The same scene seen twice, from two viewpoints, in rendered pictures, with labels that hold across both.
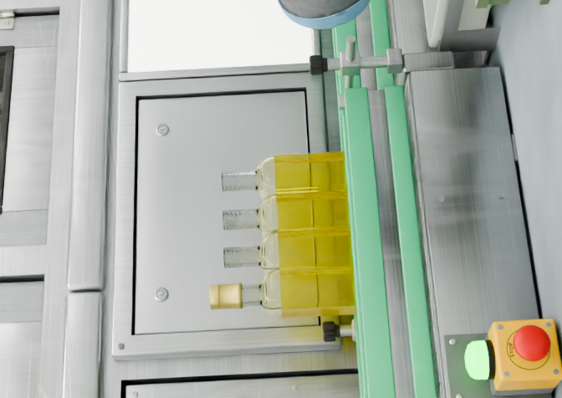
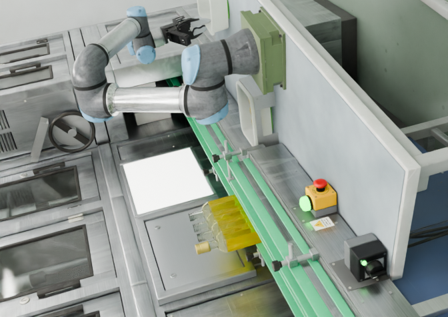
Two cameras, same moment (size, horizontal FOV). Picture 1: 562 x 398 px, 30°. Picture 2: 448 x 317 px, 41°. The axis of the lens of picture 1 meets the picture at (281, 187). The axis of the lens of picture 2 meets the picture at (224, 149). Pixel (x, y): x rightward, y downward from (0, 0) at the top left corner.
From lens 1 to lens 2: 1.05 m
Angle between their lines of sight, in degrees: 35
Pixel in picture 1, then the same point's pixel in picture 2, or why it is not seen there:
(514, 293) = not seen: hidden behind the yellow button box
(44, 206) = (112, 268)
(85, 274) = (138, 278)
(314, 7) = (210, 110)
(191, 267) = (183, 264)
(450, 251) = (283, 188)
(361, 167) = (242, 179)
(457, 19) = (261, 130)
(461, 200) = (282, 175)
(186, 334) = (189, 284)
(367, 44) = not seen: hidden behind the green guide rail
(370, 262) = (255, 200)
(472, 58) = not seen: hidden behind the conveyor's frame
